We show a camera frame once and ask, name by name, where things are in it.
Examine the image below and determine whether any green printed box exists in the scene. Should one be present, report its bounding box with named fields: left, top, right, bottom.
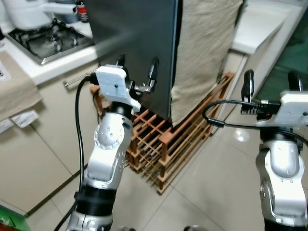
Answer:
left=0, top=205, right=26, bottom=231

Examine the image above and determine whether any green glass door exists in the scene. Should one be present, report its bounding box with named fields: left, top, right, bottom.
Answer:
left=254, top=14, right=308, bottom=114

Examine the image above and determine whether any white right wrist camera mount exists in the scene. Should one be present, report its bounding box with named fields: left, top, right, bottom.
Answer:
left=266, top=91, right=308, bottom=128

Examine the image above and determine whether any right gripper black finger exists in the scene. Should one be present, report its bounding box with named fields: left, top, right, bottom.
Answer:
left=288, top=71, right=303, bottom=93
left=241, top=70, right=255, bottom=104

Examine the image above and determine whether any beige hanging cloth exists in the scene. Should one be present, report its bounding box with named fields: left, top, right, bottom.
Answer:
left=171, top=0, right=244, bottom=127

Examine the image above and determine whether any beige counter cloth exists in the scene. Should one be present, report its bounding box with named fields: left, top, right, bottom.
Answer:
left=0, top=52, right=44, bottom=122

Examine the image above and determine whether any wooden wine rack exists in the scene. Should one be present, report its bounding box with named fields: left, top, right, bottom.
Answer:
left=90, top=72, right=235, bottom=195

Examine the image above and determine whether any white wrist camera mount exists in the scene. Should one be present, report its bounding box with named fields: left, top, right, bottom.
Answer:
left=266, top=91, right=308, bottom=128
left=95, top=65, right=142, bottom=114

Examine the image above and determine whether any dark bottle red label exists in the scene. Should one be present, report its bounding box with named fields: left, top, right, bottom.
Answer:
left=77, top=0, right=90, bottom=23

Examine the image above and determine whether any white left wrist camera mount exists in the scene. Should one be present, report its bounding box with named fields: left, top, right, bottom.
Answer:
left=95, top=65, right=142, bottom=114

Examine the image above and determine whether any dark grey fridge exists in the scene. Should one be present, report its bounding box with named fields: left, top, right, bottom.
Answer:
left=82, top=0, right=184, bottom=121

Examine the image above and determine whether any robot right leg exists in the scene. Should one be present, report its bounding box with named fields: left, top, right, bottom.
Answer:
left=182, top=225, right=213, bottom=231

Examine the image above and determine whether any white side counter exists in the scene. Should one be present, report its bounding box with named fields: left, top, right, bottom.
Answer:
left=226, top=0, right=308, bottom=121

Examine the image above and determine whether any steel gas stove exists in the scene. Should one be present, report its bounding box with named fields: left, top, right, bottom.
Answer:
left=6, top=19, right=95, bottom=66

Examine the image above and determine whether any white rice cooker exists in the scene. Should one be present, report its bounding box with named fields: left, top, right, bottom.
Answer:
left=0, top=0, right=78, bottom=30

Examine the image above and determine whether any metal drawer handle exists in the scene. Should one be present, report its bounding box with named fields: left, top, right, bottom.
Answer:
left=64, top=72, right=99, bottom=89

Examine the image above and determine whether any white paper label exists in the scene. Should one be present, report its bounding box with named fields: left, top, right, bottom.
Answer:
left=0, top=118, right=15, bottom=135
left=11, top=110, right=40, bottom=128

